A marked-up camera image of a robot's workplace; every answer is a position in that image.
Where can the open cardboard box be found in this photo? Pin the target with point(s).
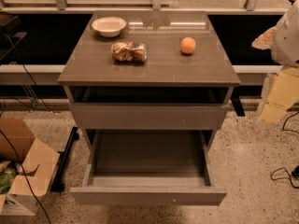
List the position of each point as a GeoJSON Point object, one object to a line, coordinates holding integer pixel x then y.
{"type": "Point", "coordinates": [34, 163]}

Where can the grey drawer cabinet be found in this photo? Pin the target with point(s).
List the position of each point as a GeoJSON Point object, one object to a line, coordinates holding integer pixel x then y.
{"type": "Point", "coordinates": [167, 77]}

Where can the grey drawer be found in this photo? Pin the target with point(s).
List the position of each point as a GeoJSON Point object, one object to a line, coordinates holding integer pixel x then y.
{"type": "Point", "coordinates": [148, 117]}
{"type": "Point", "coordinates": [148, 168]}

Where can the black floor bar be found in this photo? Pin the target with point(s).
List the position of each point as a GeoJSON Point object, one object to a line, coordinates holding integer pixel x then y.
{"type": "Point", "coordinates": [57, 183]}

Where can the crinkled snack bag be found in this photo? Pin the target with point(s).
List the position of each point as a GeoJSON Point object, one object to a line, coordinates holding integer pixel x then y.
{"type": "Point", "coordinates": [130, 52]}

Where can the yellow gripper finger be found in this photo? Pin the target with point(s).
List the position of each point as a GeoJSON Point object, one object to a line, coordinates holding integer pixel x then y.
{"type": "Point", "coordinates": [280, 92]}

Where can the grey top drawer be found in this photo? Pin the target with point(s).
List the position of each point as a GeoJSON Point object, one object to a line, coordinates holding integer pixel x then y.
{"type": "Point", "coordinates": [148, 117]}

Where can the white bowl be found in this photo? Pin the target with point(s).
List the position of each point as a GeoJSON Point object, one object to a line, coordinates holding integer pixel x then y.
{"type": "Point", "coordinates": [109, 26]}

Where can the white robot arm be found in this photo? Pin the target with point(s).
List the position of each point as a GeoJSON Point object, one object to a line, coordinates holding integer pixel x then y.
{"type": "Point", "coordinates": [282, 39]}

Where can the orange fruit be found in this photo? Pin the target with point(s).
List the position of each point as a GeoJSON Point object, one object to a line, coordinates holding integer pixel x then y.
{"type": "Point", "coordinates": [187, 45]}

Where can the black table leg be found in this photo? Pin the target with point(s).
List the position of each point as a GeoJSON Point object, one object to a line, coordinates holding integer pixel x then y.
{"type": "Point", "coordinates": [236, 102]}

